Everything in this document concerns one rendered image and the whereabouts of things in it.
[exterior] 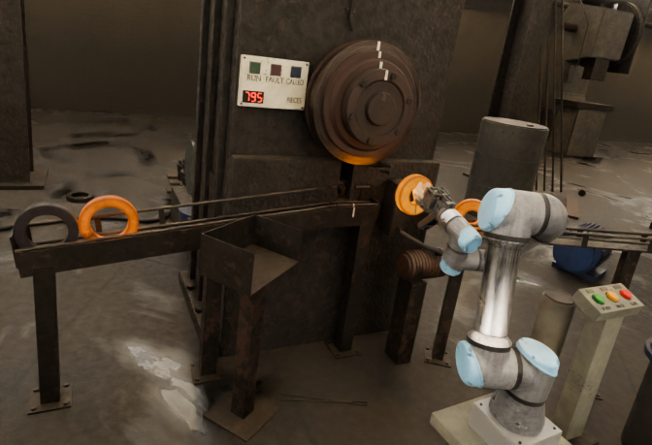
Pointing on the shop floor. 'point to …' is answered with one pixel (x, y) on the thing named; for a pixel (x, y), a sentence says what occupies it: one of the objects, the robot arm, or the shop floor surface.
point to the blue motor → (582, 257)
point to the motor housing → (409, 301)
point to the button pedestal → (591, 360)
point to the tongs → (323, 400)
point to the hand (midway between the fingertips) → (415, 189)
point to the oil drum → (505, 156)
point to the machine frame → (225, 34)
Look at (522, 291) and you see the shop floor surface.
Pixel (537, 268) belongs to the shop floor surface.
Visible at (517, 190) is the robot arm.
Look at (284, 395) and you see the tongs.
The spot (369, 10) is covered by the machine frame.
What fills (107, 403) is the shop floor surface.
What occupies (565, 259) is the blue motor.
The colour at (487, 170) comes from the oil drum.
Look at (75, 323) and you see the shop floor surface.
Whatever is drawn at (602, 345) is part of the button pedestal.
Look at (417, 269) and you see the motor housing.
